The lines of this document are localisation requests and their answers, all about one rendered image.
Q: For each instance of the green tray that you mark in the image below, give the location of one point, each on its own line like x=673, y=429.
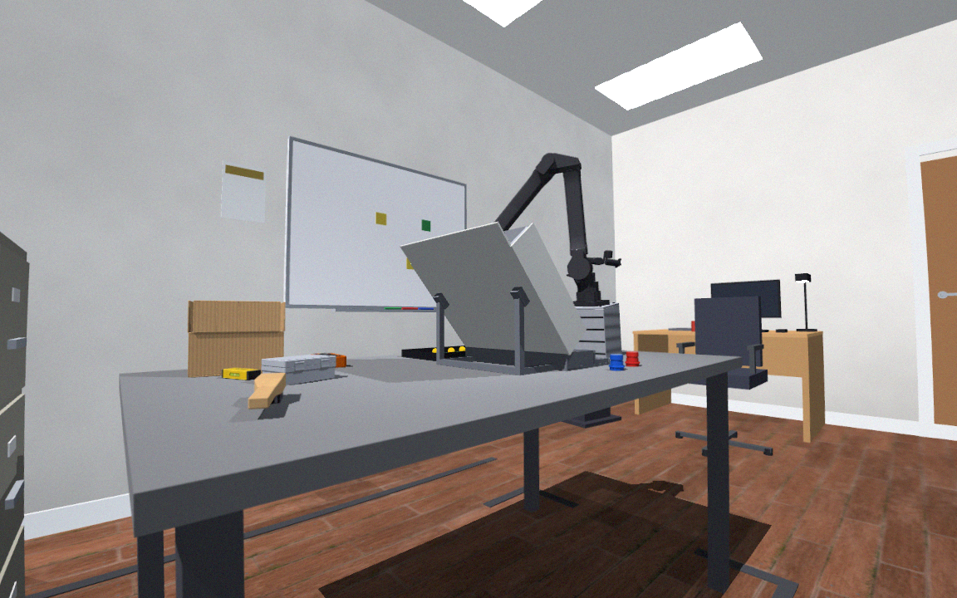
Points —
x=427, y=354

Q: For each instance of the orange digital multimeter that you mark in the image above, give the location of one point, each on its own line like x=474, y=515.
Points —
x=340, y=360

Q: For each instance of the open brown cardboard box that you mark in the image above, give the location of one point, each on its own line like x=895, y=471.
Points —
x=231, y=338

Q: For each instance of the yellow spirit level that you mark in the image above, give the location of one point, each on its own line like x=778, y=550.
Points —
x=240, y=373

